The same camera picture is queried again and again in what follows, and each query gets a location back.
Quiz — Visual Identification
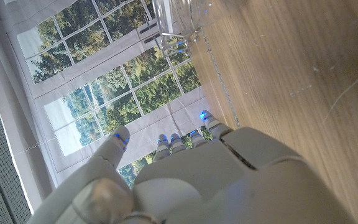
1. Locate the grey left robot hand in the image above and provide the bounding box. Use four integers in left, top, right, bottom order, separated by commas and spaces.
26, 110, 358, 224

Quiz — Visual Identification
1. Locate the clear glass hinged jar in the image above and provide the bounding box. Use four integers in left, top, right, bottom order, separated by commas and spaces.
152, 0, 250, 58

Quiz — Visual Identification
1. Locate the printed window forest backdrop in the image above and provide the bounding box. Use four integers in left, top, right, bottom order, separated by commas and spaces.
0, 0, 211, 190

